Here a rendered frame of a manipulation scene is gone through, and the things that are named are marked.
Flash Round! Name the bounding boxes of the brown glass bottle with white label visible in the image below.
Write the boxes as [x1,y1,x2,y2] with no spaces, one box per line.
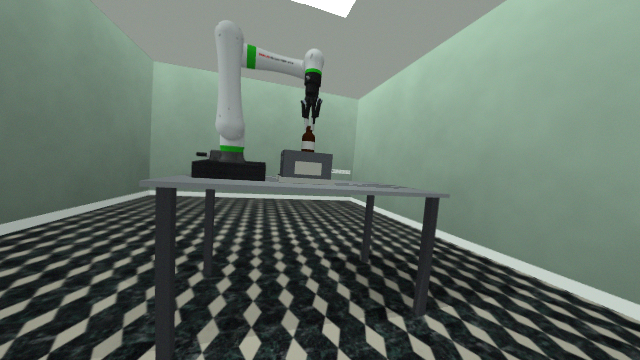
[301,126,315,152]

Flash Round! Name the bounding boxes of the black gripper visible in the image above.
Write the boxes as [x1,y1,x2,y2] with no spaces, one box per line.
[301,83,323,131]

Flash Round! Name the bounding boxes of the grey divided crate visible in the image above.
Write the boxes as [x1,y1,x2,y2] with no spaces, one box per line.
[280,150,333,180]

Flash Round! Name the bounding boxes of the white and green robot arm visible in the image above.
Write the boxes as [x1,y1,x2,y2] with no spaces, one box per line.
[196,20,324,163]

